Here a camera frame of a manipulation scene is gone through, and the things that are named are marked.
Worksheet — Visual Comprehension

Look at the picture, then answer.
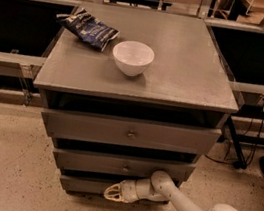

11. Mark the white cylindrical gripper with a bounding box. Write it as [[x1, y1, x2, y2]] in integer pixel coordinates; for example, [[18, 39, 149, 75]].
[[103, 178, 167, 203]]

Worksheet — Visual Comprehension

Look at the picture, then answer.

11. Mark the grey drawer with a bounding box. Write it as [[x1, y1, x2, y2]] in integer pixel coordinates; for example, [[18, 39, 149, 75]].
[[54, 149, 195, 181], [60, 175, 114, 197], [41, 109, 222, 155]]

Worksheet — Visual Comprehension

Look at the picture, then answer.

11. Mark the grey bottom drawer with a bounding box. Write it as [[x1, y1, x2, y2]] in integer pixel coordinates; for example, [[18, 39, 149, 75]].
[[60, 175, 114, 197]]

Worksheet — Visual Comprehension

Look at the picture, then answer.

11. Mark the grey top drawer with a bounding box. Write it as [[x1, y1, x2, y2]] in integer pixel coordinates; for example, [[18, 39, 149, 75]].
[[41, 109, 222, 155]]

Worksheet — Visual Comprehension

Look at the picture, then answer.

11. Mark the grey wooden drawer cabinet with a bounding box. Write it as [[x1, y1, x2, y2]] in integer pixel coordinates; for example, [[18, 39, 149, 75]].
[[34, 3, 238, 184]]

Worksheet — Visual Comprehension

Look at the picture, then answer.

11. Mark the white ceramic bowl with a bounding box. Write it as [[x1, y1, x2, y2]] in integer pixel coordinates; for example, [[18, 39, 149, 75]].
[[112, 41, 155, 77]]

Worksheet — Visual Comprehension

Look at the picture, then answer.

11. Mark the blue chip bag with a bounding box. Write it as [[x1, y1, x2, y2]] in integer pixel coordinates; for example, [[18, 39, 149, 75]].
[[56, 8, 119, 51]]

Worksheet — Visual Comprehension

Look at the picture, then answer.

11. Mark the black cable on floor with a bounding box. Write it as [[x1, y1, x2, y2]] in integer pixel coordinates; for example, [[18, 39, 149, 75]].
[[203, 76, 264, 174]]

